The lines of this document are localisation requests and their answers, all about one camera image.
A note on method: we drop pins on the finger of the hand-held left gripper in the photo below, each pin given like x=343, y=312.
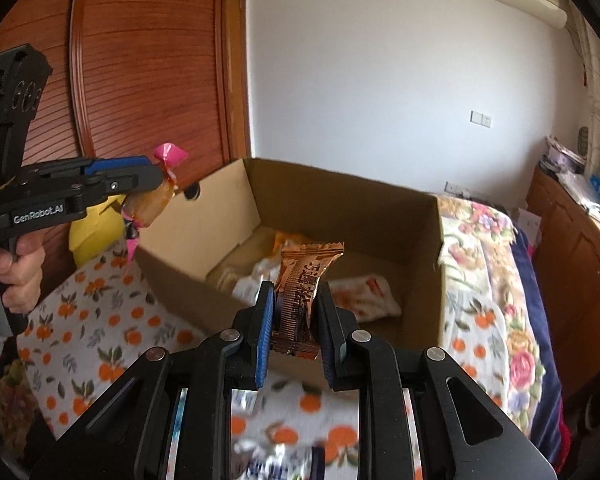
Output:
x=115, y=162
x=125, y=182

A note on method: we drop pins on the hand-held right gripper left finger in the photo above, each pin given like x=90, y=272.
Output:
x=264, y=332

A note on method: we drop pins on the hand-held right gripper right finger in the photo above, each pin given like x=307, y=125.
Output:
x=327, y=345

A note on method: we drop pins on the pink-ended orange snack packet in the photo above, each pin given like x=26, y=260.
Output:
x=147, y=205

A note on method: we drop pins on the copper foil snack packet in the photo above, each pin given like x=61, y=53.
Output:
x=300, y=285

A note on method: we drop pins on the brown cardboard box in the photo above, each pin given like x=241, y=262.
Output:
x=380, y=240

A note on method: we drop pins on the person's left hand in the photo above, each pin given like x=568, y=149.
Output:
x=27, y=270

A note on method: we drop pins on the yellow plush toy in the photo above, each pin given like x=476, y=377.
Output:
x=92, y=235

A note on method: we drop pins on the white orange snack packet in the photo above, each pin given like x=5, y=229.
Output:
x=365, y=295

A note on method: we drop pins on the pale snack packet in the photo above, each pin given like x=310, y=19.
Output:
x=235, y=275

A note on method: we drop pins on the wooden slatted wardrobe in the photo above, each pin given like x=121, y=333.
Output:
x=155, y=60

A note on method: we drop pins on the orange fruit print tablecloth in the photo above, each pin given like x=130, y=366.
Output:
x=105, y=335

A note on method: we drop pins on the floral blanket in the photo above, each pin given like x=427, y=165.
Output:
x=500, y=260

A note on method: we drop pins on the dark blue blanket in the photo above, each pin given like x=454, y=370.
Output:
x=545, y=310

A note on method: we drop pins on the small white carton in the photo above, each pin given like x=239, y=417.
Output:
x=530, y=225

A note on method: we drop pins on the wooden side cabinet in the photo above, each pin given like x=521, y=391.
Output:
x=575, y=285

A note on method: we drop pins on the clear plastic bag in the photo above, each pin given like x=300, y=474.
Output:
x=585, y=192

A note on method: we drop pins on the stack of boxes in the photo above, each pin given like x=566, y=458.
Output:
x=562, y=155

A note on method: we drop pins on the pale patterned curtain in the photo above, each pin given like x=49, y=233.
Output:
x=592, y=110

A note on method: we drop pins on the white wall socket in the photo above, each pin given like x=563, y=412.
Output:
x=457, y=189

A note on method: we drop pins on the white wall switch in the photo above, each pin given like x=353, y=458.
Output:
x=481, y=119

